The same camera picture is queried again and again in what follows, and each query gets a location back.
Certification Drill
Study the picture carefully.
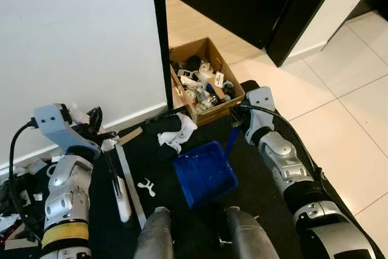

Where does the blue long-handled dustpan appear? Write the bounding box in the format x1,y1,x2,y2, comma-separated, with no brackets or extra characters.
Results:
173,126,240,210

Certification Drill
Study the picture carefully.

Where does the white hand brush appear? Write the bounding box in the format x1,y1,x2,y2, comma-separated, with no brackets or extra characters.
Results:
103,145,133,224

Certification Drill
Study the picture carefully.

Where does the black floor mat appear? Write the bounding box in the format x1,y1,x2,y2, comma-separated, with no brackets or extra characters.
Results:
0,80,380,259

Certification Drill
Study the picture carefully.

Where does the white crumpled paper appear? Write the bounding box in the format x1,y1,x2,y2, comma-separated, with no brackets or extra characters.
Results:
101,139,118,153

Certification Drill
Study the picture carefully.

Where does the brown cardboard box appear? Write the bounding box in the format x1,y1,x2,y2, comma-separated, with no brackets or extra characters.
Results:
169,36,246,127

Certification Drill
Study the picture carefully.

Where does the long grey flat strip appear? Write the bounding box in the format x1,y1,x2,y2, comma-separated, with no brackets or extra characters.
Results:
114,143,148,230

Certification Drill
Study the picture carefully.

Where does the clear plastic bottle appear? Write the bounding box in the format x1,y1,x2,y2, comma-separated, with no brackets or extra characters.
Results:
188,88,216,111

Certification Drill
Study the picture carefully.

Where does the white crumpled cloth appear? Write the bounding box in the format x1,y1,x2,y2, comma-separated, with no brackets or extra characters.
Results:
156,112,198,155

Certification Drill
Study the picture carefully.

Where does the white Y-shaped plastic piece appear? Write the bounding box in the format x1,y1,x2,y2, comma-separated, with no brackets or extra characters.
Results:
137,178,156,198

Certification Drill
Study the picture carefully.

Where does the grey left robot leg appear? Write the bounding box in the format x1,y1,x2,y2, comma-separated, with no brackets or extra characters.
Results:
133,206,175,259

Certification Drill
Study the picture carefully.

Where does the grey robot leg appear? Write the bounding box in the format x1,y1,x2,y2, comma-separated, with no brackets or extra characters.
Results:
133,206,175,259
224,206,281,259

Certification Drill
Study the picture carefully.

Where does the grey right robot leg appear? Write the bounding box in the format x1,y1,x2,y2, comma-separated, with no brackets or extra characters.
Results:
224,206,281,259

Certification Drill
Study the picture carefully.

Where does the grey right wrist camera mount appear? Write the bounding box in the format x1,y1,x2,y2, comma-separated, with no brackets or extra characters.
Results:
244,87,277,146

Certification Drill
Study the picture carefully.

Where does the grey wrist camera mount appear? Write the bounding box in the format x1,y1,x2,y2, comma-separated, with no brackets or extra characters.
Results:
244,87,277,146
32,103,101,158

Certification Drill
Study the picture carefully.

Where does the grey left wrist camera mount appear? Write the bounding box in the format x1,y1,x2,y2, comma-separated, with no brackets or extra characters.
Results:
32,103,101,158

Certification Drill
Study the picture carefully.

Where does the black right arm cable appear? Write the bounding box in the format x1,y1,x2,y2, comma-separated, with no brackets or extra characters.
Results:
235,104,325,187

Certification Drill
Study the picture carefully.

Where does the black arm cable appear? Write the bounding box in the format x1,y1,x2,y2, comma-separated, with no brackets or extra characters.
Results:
7,119,43,241
235,104,325,187

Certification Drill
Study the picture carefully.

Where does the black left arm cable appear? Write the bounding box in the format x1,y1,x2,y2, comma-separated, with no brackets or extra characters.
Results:
7,119,43,241

